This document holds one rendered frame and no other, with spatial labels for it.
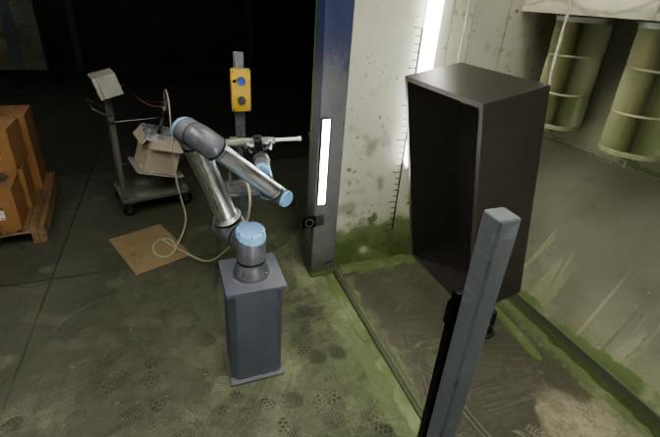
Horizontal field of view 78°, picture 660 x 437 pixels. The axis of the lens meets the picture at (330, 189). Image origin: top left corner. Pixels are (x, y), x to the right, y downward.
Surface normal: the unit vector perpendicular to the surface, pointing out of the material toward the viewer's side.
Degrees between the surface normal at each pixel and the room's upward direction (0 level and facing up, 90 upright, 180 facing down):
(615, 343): 57
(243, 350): 90
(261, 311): 90
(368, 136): 90
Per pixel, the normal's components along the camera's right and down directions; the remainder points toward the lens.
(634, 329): -0.75, -0.41
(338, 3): 0.35, 0.42
